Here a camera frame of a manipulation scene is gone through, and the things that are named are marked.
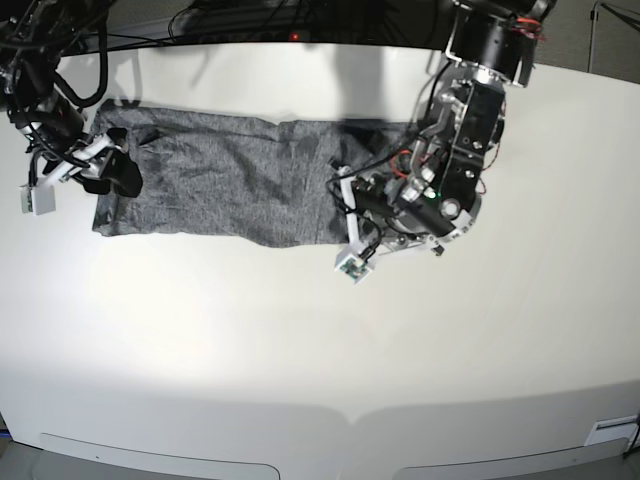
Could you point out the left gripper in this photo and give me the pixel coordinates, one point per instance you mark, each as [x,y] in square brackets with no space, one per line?
[370,234]

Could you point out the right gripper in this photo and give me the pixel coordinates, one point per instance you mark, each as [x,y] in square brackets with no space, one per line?
[100,164]

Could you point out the grey long-sleeve T-shirt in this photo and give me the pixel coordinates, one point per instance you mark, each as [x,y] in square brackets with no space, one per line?
[209,174]

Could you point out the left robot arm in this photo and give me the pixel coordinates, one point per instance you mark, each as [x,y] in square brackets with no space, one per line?
[423,193]

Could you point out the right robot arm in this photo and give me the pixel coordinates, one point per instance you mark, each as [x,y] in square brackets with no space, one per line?
[48,112]

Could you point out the black power strip red light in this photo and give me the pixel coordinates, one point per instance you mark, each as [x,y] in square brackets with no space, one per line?
[304,33]

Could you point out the white label plate on table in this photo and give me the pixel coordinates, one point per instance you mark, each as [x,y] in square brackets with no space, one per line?
[614,429]

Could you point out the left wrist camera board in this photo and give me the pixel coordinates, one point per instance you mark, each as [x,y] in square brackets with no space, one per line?
[353,266]

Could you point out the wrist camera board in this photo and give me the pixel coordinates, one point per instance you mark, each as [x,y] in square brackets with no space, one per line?
[37,200]
[353,266]

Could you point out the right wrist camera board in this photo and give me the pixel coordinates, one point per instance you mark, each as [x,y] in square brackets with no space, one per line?
[37,200]

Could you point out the metal stand frame right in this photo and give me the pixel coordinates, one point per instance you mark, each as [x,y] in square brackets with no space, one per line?
[614,40]

